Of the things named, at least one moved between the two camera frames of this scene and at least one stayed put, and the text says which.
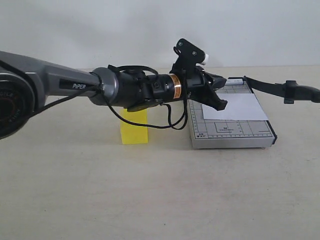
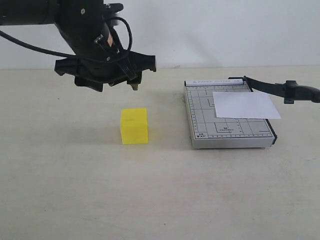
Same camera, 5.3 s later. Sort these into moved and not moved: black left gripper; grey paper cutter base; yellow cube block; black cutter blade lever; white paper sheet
Moved: black left gripper; white paper sheet
Not moved: black cutter blade lever; yellow cube block; grey paper cutter base
